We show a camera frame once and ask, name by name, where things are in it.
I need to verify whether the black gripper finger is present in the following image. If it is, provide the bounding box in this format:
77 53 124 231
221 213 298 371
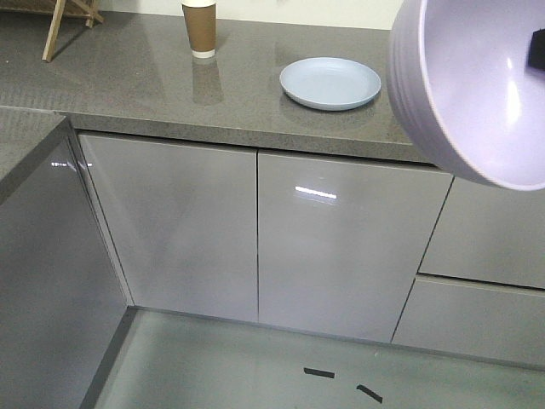
527 28 545 70

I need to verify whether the purple plastic bowl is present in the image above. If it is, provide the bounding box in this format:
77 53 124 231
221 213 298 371
387 1 544 191

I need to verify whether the light blue plate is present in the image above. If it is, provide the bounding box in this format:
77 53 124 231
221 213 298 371
279 57 382 112

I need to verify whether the brown paper cup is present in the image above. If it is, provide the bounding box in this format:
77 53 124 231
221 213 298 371
181 0 216 59

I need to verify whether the grey upper drawer front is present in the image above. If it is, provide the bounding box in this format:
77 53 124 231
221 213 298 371
420 178 544 289

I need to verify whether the grey drawer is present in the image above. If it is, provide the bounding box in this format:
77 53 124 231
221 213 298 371
393 274 544 367
420 178 544 289

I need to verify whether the grey lower drawer front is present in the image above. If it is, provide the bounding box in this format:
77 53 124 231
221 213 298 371
393 274 544 367

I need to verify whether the grey cabinet door right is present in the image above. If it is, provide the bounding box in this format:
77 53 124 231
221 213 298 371
258 153 451 343

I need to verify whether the black tape strip left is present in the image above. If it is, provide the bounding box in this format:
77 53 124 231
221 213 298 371
356 384 383 404

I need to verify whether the black tape strip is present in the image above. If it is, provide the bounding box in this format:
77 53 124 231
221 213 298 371
303 367 336 379
356 384 383 404

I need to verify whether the grey cabinet door left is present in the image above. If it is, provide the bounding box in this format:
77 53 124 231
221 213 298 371
79 132 258 321

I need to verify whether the black tape strip middle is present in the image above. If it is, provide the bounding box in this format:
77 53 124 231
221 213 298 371
303 367 336 379

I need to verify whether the wooden rack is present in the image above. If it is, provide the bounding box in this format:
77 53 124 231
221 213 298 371
0 0 105 63

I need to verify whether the grey side cabinet door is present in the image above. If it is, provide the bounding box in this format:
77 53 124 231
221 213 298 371
1 127 127 408

